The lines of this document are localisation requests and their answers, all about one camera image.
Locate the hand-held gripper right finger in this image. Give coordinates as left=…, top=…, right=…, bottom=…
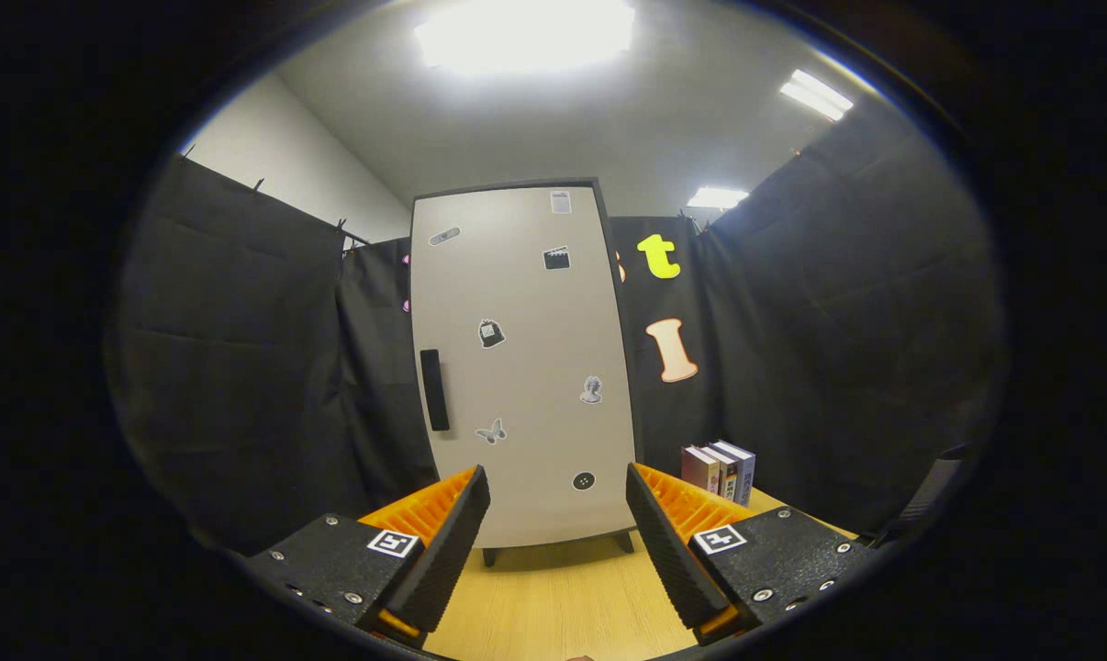
left=625, top=461, right=880, bottom=646

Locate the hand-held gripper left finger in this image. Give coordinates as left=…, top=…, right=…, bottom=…
left=241, top=464, right=492, bottom=651

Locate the black door handle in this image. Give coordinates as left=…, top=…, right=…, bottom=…
left=419, top=349, right=451, bottom=432

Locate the dark grey cabinet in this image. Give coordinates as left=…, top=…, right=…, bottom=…
left=408, top=177, right=644, bottom=567

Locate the red-brown book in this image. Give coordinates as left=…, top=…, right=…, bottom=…
left=681, top=445, right=721, bottom=495

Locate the dark ribbed object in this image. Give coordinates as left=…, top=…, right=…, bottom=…
left=870, top=445, right=972, bottom=547

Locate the black backdrop cloth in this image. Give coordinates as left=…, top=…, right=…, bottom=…
left=104, top=96, right=1009, bottom=556

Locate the double strip ceiling light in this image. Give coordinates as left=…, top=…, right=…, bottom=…
left=778, top=69, right=855, bottom=123

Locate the large ceiling light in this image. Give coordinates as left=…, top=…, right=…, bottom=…
left=414, top=0, right=637, bottom=76

